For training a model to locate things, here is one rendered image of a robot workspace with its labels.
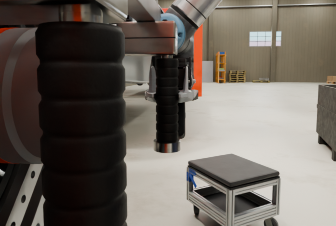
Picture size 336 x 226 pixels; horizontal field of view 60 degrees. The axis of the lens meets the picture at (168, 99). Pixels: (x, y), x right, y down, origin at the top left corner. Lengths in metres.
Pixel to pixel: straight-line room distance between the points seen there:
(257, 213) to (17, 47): 1.52
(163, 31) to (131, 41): 0.05
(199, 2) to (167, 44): 0.19
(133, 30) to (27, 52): 0.20
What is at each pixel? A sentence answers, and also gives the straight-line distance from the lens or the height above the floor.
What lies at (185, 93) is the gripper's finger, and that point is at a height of 0.84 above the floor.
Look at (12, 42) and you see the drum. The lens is 0.29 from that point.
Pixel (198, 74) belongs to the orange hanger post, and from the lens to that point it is 3.94.
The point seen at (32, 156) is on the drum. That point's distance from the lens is 0.31.
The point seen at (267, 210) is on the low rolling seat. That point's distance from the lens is 1.73.
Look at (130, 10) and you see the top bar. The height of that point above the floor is 0.95.
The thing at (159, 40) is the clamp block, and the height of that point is 0.92.
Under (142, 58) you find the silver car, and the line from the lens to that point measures 3.01.
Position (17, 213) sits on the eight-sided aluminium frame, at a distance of 0.58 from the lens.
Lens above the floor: 0.88
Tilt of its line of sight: 6 degrees down
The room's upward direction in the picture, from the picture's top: straight up
